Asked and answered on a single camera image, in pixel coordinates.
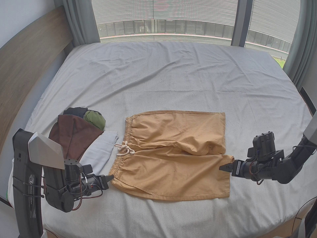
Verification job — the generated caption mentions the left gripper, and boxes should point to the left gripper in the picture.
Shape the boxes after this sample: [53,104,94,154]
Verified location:
[86,174,115,192]

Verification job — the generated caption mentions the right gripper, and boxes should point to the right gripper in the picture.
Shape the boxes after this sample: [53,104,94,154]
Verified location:
[219,159,251,178]

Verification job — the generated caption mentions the mustard yellow shorts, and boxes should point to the mustard yellow shorts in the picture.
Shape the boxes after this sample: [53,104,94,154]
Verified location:
[110,111,235,198]

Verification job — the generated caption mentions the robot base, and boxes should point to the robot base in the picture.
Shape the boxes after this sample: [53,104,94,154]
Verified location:
[296,217,317,238]

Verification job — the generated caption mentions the bed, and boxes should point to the bed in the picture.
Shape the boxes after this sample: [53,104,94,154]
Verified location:
[0,5,317,238]

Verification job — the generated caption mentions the white garment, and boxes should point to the white garment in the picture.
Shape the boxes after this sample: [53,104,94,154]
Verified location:
[79,130,119,174]

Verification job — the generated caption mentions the brown garment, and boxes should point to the brown garment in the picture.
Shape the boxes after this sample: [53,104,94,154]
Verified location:
[49,114,105,162]

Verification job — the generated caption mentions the olive green garment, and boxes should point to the olive green garment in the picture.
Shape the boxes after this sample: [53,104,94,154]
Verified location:
[83,110,106,130]

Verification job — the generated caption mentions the black garment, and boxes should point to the black garment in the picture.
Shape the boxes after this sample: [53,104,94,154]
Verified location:
[63,107,88,118]

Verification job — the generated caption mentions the grey-green curtain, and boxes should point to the grey-green curtain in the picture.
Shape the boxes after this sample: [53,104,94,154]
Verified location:
[52,0,101,47]
[282,0,317,92]

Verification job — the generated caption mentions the window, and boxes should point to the window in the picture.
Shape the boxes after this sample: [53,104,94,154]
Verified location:
[90,0,302,59]

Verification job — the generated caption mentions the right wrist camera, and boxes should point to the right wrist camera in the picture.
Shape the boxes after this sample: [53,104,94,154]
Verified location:
[248,131,285,163]

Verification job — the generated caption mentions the black cable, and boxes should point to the black cable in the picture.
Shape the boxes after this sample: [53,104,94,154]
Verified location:
[294,197,317,238]

